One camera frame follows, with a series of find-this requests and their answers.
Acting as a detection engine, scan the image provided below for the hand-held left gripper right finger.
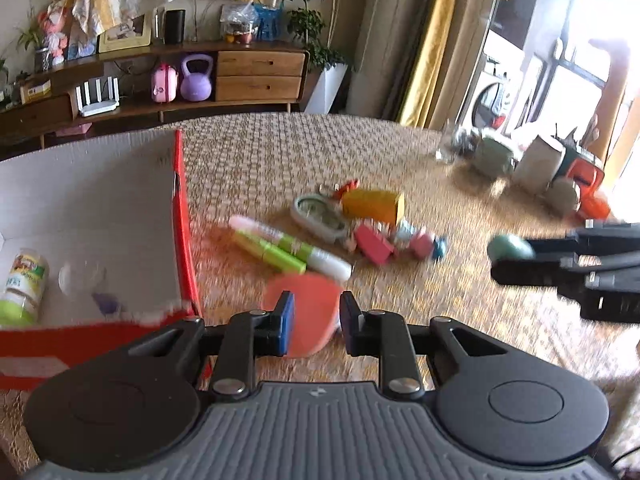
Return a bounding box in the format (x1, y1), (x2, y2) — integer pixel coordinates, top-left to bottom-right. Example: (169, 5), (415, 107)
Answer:
(339, 291), (508, 400)

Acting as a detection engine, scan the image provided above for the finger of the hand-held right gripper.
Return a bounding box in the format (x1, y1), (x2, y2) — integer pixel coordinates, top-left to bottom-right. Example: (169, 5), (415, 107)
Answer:
(525, 219), (640, 263)
(490, 255), (640, 324)

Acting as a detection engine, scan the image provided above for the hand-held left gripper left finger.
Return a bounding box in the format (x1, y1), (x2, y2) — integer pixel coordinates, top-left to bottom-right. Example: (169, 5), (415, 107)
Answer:
(120, 291), (296, 402)

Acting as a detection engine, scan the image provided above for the teal ball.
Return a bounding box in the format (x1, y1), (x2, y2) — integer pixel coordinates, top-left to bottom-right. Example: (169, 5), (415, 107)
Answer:
(487, 234), (536, 263)

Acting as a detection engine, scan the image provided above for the pink round disc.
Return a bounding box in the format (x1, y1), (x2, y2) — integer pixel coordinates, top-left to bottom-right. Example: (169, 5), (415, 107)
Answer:
(262, 272), (346, 358)

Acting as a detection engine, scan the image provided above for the pink toy block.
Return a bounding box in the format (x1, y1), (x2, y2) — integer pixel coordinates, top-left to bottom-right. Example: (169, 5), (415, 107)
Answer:
(352, 222), (396, 266)

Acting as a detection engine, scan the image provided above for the yellow block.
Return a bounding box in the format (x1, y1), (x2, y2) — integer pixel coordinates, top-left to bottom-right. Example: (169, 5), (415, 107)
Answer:
(341, 189), (406, 227)

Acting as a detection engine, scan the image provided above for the red cardboard box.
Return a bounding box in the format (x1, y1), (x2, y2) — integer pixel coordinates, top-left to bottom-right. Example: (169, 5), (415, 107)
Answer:
(0, 130), (211, 393)

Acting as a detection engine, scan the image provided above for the round grey-green case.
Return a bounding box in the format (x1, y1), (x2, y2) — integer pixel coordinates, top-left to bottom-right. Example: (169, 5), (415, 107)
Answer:
(547, 176), (581, 216)

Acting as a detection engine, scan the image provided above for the orange box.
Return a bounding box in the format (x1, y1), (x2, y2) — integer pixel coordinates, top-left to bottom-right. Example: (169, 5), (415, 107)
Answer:
(565, 157), (612, 221)

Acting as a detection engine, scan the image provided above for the white and green marker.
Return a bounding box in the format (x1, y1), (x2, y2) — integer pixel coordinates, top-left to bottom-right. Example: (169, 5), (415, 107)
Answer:
(229, 215), (353, 282)

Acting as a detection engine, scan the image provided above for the white container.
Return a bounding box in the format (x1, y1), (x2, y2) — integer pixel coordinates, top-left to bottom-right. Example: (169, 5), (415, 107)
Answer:
(512, 135), (566, 193)

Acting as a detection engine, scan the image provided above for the dark green container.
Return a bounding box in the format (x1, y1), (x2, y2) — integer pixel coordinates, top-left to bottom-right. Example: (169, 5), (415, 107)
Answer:
(550, 130), (606, 181)

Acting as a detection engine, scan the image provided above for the pale green mug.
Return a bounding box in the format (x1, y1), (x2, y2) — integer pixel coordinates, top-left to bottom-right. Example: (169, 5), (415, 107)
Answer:
(472, 132), (521, 178)

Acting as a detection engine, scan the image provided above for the clear drinking glass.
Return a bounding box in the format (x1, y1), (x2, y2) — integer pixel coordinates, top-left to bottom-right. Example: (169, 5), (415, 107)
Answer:
(435, 120), (458, 163)

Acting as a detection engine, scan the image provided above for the washing machine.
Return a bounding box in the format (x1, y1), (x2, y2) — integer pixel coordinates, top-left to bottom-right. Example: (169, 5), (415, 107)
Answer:
(457, 62), (521, 133)

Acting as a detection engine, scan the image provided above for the small purple toy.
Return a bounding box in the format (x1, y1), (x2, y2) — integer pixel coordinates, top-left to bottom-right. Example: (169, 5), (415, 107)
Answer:
(92, 292), (123, 317)

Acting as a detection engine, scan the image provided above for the clear plastic container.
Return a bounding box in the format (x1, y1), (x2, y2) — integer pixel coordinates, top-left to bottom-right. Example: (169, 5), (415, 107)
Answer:
(59, 260), (108, 296)

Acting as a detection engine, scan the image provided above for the white planter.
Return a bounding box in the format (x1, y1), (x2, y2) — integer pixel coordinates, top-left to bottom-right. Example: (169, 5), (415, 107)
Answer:
(305, 62), (349, 115)

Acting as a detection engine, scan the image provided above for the yellow curtain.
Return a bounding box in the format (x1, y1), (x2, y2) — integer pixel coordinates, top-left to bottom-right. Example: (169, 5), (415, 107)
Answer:
(397, 0), (468, 128)

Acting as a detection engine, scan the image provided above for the wooden sideboard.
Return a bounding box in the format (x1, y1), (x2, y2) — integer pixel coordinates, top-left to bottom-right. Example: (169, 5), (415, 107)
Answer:
(0, 40), (310, 148)

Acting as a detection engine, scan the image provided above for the purple kettlebell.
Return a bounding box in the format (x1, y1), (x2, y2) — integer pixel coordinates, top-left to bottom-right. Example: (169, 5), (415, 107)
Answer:
(180, 54), (216, 102)

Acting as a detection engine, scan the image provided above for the green capped plastic bottle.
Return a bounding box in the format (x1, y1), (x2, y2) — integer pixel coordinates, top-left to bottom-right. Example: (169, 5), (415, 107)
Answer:
(0, 254), (50, 326)

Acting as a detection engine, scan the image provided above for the pink toy case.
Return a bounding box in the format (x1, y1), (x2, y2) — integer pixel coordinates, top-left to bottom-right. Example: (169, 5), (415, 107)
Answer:
(151, 62), (180, 103)

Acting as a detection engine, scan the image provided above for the grey curtain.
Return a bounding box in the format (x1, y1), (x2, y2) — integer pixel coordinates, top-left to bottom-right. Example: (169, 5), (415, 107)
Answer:
(345, 0), (431, 118)

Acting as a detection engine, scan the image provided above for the white router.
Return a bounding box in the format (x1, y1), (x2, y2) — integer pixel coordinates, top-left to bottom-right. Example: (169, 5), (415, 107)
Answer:
(75, 76), (121, 118)

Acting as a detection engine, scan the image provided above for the green potted plant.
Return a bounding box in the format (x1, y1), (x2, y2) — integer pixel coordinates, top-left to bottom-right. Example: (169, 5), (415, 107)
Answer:
(277, 0), (371, 68)

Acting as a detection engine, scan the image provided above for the clear plastic bag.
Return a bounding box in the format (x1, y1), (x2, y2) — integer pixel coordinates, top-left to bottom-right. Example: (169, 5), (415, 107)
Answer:
(220, 1), (258, 43)

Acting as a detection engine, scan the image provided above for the black speaker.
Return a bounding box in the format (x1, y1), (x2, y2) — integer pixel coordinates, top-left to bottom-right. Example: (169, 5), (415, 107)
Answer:
(164, 9), (187, 45)

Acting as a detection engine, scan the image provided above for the small cardboard box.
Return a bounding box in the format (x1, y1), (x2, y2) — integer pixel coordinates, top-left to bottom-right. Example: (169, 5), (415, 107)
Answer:
(19, 77), (52, 103)

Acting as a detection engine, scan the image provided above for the small plant in vase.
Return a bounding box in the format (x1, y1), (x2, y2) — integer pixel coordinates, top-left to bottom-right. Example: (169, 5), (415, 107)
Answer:
(17, 10), (51, 73)

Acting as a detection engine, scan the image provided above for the pink doll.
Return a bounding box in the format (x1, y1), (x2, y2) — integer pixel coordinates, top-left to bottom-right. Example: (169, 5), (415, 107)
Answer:
(37, 0), (71, 63)

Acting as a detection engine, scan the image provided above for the orange charm keychain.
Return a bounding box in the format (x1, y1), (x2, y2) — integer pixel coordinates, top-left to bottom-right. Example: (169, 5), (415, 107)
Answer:
(318, 179), (362, 206)

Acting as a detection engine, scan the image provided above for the yellow picture frame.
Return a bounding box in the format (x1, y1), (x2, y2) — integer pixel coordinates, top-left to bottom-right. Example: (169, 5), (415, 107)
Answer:
(98, 14), (152, 53)

